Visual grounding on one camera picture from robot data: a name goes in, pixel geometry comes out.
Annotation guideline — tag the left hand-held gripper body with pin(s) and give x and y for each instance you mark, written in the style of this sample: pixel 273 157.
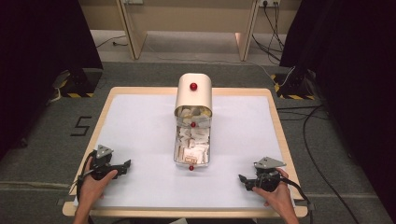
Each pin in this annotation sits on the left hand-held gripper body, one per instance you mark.
pixel 104 151

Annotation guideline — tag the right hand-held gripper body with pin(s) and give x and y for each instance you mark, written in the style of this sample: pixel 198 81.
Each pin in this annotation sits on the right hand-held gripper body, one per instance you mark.
pixel 267 180

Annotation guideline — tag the person's right hand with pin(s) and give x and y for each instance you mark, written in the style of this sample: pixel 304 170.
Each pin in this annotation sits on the person's right hand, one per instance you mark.
pixel 280 196

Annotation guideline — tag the person's left hand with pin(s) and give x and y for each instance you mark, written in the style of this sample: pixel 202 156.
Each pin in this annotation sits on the person's left hand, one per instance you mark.
pixel 91 188

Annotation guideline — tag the white table mat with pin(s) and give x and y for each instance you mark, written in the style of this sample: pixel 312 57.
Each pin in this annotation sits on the white table mat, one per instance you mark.
pixel 143 137

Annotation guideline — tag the wooden table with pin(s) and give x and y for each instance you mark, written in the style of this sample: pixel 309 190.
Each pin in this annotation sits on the wooden table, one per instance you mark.
pixel 102 102

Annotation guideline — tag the metal tray with packets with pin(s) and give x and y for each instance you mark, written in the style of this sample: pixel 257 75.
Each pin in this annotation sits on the metal tray with packets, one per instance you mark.
pixel 177 155

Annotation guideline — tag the pile of white sachets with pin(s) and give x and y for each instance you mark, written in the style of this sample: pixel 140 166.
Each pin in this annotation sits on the pile of white sachets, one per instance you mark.
pixel 194 146
pixel 193 112

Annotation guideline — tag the black stand base hazard tape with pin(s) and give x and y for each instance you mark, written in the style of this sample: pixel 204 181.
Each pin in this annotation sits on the black stand base hazard tape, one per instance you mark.
pixel 292 85
pixel 81 84

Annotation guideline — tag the small clear drawer red knob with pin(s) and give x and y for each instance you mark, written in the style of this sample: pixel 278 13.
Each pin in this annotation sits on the small clear drawer red knob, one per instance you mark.
pixel 196 122

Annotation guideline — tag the beige bread box lid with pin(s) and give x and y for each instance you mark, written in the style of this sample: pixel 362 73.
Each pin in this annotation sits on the beige bread box lid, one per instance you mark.
pixel 193 96

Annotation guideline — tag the black curtain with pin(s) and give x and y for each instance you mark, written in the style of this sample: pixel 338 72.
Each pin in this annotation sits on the black curtain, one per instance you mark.
pixel 37 62
pixel 351 77

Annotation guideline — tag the beige desk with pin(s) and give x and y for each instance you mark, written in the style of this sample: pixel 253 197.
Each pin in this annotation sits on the beige desk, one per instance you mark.
pixel 186 15

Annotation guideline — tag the white wall power socket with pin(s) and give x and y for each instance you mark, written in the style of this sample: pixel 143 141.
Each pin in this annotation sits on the white wall power socket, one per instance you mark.
pixel 269 2

